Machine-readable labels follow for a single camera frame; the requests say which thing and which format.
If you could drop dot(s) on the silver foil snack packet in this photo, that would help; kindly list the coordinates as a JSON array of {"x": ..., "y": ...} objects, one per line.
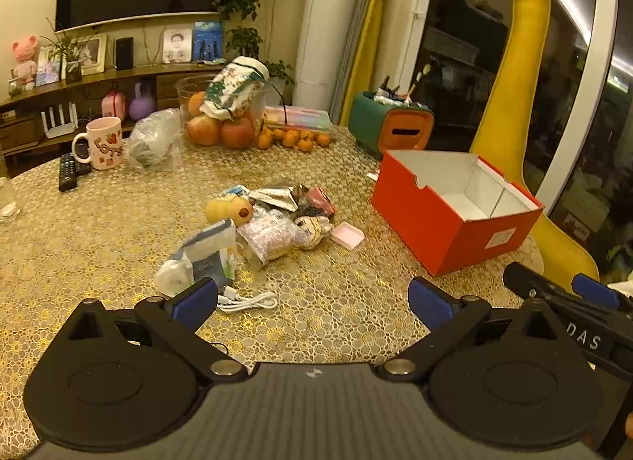
[{"x": 277, "y": 195}]

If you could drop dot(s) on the yellow curtain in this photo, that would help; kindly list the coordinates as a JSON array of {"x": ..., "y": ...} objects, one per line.
[{"x": 395, "y": 20}]

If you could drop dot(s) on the black remote control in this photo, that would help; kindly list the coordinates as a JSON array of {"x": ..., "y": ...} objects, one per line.
[
  {"x": 85, "y": 168},
  {"x": 67, "y": 175}
]

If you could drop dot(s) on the black speaker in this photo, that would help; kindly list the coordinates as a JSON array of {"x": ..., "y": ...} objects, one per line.
[{"x": 124, "y": 53}]

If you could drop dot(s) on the pink white printed plastic packet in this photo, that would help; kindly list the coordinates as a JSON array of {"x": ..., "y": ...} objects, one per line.
[{"x": 269, "y": 240}]

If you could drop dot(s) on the small pink case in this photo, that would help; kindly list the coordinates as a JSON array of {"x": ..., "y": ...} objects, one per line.
[{"x": 113, "y": 106}]

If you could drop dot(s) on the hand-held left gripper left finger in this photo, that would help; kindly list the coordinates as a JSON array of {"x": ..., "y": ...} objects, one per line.
[{"x": 195, "y": 303}]

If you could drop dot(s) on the orange fruit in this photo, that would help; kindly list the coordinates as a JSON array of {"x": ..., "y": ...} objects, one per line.
[{"x": 195, "y": 104}]

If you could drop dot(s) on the row of small tangerines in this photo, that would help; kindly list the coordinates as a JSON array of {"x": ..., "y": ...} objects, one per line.
[{"x": 292, "y": 137}]

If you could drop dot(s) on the plush rabbit toy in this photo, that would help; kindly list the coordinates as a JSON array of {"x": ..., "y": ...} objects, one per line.
[{"x": 311, "y": 232}]

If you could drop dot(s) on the blue photo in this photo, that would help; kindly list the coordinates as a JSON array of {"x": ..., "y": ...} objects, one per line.
[{"x": 207, "y": 42}]

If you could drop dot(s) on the makeup brush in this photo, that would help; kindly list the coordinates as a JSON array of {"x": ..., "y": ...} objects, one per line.
[{"x": 418, "y": 79}]

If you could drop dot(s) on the white photo frame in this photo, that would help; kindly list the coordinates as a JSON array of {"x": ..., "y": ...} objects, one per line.
[{"x": 94, "y": 54}]

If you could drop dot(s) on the green orange tissue box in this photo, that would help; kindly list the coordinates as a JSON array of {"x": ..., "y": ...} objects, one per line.
[{"x": 405, "y": 131}]

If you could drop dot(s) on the small potted grass plant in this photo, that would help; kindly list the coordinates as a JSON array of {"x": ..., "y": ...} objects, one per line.
[{"x": 73, "y": 72}]

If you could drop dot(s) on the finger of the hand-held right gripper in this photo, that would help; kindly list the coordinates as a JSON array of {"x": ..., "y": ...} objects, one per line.
[
  {"x": 593, "y": 288},
  {"x": 524, "y": 278}
]

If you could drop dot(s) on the yellow squishy toy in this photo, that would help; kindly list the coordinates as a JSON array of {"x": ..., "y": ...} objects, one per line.
[{"x": 227, "y": 208}]

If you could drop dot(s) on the purple kettlebell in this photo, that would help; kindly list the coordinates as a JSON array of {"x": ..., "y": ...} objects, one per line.
[{"x": 143, "y": 106}]

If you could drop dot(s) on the white standing air conditioner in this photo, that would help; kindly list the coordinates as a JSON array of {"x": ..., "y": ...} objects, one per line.
[{"x": 326, "y": 44}]

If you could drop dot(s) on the pink strawberry mug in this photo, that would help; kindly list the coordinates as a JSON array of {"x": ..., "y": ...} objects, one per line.
[{"x": 106, "y": 143}]

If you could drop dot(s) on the red apple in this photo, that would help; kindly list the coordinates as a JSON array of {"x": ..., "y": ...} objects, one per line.
[
  {"x": 202, "y": 131},
  {"x": 238, "y": 133}
]

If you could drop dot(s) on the yellow giraffe figure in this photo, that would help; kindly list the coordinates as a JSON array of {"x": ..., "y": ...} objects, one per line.
[{"x": 529, "y": 69}]

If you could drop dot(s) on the white router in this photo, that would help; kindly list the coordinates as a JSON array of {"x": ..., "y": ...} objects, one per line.
[{"x": 59, "y": 126}]

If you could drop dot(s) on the gold lace covered desktop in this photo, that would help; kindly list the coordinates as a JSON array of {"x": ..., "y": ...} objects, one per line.
[{"x": 346, "y": 302}]

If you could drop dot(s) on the pink candy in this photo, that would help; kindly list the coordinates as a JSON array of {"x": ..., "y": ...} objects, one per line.
[{"x": 321, "y": 200}]

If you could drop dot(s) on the clear drinking glass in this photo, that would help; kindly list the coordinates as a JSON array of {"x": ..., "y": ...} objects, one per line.
[{"x": 7, "y": 203}]

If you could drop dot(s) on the person's right hand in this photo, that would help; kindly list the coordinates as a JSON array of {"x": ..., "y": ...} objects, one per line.
[{"x": 629, "y": 425}]

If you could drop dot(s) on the portrait photo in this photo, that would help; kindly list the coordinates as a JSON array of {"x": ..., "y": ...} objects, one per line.
[{"x": 177, "y": 44}]

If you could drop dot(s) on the pink pig figure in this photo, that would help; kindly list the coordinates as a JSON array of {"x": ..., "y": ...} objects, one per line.
[{"x": 24, "y": 52}]

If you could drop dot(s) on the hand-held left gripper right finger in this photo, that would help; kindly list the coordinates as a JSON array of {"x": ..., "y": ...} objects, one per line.
[{"x": 430, "y": 304}]

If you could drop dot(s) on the clear plastic bag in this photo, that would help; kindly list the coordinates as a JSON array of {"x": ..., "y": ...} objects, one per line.
[{"x": 153, "y": 136}]

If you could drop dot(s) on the dark snack packet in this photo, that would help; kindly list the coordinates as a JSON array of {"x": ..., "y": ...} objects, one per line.
[{"x": 304, "y": 215}]

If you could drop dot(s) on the glass fruit bowl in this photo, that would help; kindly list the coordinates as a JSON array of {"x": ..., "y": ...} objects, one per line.
[{"x": 184, "y": 88}]

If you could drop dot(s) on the white ointment tube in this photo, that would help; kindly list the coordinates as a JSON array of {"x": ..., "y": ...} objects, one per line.
[{"x": 372, "y": 175}]

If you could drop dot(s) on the wooden media cabinet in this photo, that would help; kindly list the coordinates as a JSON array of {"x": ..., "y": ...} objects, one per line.
[{"x": 49, "y": 94}]

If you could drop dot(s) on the printed cloth bag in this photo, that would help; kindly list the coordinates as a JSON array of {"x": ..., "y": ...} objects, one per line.
[{"x": 232, "y": 89}]

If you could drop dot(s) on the red cardboard box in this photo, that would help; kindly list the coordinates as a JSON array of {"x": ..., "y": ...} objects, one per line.
[{"x": 420, "y": 203}]

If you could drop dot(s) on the small pink box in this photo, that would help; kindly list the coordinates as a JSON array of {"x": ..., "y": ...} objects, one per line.
[{"x": 346, "y": 236}]

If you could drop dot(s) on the white window frame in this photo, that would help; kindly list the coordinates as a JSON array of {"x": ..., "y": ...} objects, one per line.
[{"x": 588, "y": 69}]

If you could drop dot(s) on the white crumpled tissue packet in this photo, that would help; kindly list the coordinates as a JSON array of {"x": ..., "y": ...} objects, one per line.
[{"x": 173, "y": 277}]

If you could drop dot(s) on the grey curtain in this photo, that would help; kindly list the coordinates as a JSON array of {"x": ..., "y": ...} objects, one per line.
[{"x": 363, "y": 20}]

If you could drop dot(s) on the pastel plastic pencil case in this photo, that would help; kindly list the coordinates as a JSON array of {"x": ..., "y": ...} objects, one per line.
[{"x": 301, "y": 119}]

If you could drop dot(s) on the small picture card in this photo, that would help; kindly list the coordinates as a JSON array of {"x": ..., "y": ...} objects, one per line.
[{"x": 48, "y": 69}]

